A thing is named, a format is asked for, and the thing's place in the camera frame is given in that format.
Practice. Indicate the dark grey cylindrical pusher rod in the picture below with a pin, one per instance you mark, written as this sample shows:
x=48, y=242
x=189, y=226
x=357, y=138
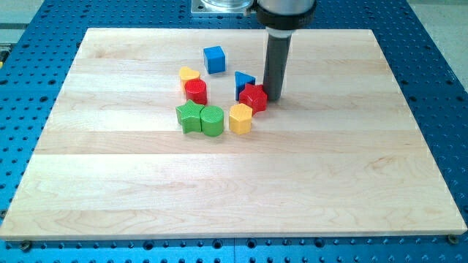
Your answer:
x=275, y=66

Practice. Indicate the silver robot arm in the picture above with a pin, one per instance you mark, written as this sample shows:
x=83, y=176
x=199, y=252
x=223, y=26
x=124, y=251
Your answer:
x=281, y=18

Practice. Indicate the yellow hexagon block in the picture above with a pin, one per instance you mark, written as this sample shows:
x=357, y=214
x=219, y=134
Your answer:
x=240, y=118

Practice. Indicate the blue triangle block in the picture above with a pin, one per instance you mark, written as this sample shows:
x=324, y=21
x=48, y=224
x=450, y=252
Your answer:
x=241, y=79

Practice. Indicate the red star block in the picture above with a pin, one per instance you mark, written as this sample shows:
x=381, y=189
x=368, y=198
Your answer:
x=254, y=97

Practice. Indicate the blue cube block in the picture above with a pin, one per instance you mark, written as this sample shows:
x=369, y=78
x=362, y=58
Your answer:
x=214, y=59

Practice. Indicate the red cylinder block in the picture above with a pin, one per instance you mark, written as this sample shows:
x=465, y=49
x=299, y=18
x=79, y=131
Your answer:
x=196, y=90

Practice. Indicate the green cylinder block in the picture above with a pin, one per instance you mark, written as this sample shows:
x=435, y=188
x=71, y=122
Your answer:
x=212, y=120

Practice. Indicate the yellow heart block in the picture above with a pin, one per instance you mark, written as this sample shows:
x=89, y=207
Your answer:
x=185, y=74

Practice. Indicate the green star block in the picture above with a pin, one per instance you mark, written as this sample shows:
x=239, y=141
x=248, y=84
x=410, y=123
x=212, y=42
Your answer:
x=188, y=116

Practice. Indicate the light wooden board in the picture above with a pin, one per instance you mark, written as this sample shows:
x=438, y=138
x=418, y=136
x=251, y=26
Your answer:
x=340, y=154

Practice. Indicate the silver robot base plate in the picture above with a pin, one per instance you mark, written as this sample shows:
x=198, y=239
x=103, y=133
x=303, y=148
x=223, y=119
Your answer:
x=223, y=7

